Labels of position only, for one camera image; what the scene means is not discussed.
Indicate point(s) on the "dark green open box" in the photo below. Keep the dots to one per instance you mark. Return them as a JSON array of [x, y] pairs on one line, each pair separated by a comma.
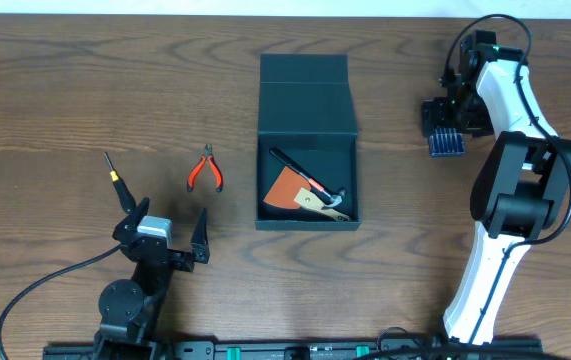
[[306, 111]]

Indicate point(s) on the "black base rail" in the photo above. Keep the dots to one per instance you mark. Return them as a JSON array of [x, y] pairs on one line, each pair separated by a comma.
[[394, 347]]

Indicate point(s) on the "steel claw hammer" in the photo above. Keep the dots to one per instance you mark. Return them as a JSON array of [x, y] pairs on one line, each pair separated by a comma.
[[334, 199]]

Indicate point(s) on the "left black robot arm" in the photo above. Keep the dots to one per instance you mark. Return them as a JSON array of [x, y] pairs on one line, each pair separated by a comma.
[[130, 308]]

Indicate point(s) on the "orange scraper wooden handle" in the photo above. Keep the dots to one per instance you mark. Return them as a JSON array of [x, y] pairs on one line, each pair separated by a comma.
[[292, 192]]

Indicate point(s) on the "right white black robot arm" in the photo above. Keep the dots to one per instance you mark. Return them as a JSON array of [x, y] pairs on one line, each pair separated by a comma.
[[521, 186]]

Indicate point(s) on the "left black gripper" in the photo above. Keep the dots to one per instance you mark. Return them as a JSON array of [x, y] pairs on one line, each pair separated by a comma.
[[166, 255]]

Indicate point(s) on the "black yellow screwdriver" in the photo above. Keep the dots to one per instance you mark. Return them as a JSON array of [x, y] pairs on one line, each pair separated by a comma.
[[126, 199]]

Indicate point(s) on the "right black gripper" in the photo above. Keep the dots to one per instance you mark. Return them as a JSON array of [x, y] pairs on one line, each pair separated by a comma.
[[436, 111]]

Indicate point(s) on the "blue screwdriver set case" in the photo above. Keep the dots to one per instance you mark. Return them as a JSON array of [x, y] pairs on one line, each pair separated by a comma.
[[446, 142]]

